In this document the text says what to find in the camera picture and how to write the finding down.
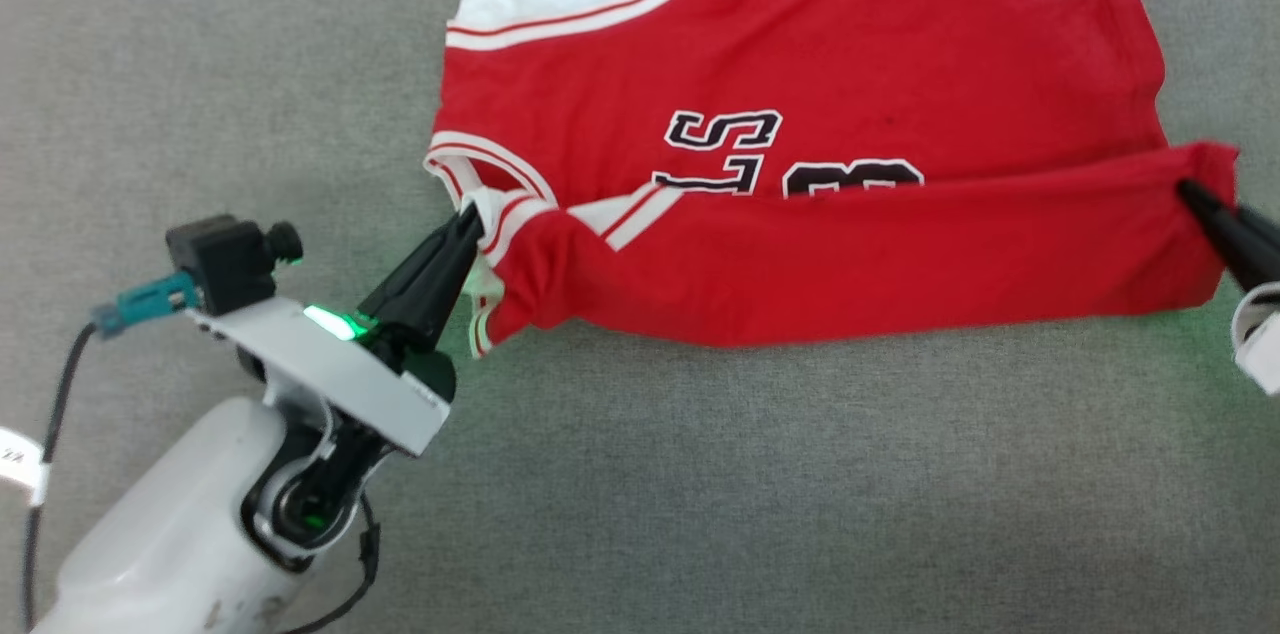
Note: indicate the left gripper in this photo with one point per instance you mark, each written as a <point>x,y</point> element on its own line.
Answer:
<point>340,369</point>

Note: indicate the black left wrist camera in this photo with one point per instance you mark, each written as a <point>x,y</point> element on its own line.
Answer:
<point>225,259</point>

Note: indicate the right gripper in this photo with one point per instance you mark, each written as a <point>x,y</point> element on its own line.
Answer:
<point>1265,354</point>

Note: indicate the red and white jersey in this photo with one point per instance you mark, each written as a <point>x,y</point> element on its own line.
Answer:
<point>900,254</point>

